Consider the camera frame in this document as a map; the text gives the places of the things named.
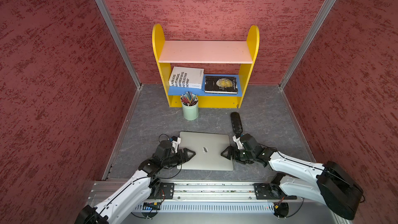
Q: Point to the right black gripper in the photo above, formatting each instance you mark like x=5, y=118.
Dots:
x=229, y=149

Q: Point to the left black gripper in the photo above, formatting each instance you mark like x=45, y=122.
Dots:
x=185, y=155

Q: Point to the silver laptop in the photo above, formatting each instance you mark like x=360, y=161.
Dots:
x=208, y=148

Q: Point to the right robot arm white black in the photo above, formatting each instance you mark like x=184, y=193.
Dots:
x=328, y=183

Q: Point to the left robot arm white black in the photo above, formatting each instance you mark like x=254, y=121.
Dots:
x=144, y=182

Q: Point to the green pencil cup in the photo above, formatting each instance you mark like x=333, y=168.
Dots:
x=190, y=112

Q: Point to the colored pencils bundle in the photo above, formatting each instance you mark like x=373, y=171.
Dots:
x=189, y=99

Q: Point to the black book gold cover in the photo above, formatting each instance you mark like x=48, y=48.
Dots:
x=221, y=84

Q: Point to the white book black text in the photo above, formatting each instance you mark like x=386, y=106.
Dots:
x=186, y=77

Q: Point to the yellow shelf with pink board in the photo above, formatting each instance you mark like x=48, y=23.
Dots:
x=243, y=53

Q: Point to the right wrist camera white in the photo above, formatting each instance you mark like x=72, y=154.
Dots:
x=237, y=141

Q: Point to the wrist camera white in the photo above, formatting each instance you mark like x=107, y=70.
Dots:
x=237, y=141
x=175, y=141

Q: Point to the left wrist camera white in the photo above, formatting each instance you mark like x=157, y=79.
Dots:
x=175, y=141

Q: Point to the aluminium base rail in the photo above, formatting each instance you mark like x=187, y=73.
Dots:
x=207, y=191

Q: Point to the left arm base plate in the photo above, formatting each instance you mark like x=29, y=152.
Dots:
x=163, y=191

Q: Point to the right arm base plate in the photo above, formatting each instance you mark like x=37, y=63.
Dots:
x=269, y=191

